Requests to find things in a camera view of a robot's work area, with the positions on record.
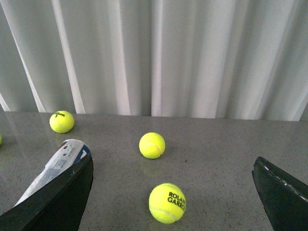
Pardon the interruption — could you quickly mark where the Roland Garros tennis ball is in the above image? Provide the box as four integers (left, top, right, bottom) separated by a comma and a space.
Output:
149, 183, 187, 224

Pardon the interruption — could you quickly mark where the Wilson 3 tennis ball far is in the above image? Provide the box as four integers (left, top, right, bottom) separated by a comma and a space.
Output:
49, 111, 75, 133

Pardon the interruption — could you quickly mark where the plain yellow tennis ball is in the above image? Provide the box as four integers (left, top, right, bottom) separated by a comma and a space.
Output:
139, 132, 166, 159

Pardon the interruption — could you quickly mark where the white pleated curtain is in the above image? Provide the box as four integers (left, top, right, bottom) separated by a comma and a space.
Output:
0, 0, 308, 121

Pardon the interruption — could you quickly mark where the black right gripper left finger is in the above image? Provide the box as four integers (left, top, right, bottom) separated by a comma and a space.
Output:
0, 155, 93, 231

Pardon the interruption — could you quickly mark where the clear tennis ball can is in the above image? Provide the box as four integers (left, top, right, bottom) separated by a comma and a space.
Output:
16, 139, 91, 205

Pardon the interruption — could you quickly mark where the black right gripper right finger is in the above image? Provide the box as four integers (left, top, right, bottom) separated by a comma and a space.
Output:
252, 156, 308, 231

